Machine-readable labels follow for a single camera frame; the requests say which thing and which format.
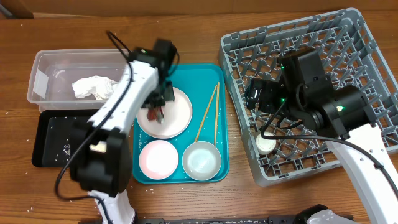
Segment red snack wrapper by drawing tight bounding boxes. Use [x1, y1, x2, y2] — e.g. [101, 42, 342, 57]
[147, 107, 164, 124]

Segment large white plate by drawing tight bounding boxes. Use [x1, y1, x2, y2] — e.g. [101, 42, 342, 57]
[136, 87, 193, 139]

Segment white paper cup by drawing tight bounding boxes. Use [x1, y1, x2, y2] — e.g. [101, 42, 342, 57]
[255, 132, 277, 155]

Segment wooden chopstick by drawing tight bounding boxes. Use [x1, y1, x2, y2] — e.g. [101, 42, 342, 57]
[214, 82, 220, 146]
[194, 83, 218, 142]

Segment white napkin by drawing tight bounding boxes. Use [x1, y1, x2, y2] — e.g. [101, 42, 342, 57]
[72, 75, 119, 100]

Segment small pink bowl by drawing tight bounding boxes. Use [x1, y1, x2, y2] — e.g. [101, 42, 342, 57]
[139, 140, 179, 180]

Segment grey metal bowl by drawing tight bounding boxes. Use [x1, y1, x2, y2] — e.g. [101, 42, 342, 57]
[182, 141, 222, 181]

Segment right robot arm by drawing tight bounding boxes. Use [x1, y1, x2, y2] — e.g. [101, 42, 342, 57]
[244, 47, 397, 223]

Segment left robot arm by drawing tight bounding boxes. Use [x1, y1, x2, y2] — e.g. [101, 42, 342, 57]
[65, 39, 178, 223]

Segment grey dishwasher rack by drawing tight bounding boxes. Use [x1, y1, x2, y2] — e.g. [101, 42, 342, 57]
[218, 8, 397, 187]

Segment teal serving tray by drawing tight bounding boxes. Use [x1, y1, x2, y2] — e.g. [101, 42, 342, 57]
[132, 63, 229, 184]

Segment spilled white rice pile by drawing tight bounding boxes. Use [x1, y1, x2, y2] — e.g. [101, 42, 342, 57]
[55, 138, 71, 162]

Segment clear plastic bin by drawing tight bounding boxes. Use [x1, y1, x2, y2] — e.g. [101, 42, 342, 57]
[27, 49, 126, 112]

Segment black plastic tray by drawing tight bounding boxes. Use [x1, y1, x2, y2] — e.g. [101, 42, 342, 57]
[32, 109, 97, 167]

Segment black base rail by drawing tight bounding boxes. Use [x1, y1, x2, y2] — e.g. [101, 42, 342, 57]
[133, 203, 355, 224]

